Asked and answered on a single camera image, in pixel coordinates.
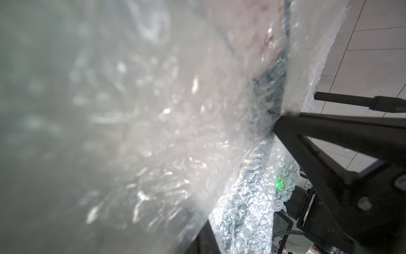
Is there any black microphone stand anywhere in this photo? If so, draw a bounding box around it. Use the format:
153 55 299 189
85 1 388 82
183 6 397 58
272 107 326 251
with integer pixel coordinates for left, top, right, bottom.
314 92 406 113

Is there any bubble wrap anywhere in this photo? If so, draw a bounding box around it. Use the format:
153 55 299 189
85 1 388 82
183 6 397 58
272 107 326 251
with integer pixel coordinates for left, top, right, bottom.
1 1 348 254

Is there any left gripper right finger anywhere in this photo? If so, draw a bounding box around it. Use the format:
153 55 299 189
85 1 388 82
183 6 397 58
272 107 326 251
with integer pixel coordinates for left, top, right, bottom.
273 113 406 254

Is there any green rimmed plate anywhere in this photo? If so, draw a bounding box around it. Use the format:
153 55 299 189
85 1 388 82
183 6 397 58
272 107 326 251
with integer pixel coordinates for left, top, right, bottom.
209 1 298 254

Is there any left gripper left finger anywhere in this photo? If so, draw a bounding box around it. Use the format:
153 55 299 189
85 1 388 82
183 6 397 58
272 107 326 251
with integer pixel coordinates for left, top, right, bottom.
187 221 221 254

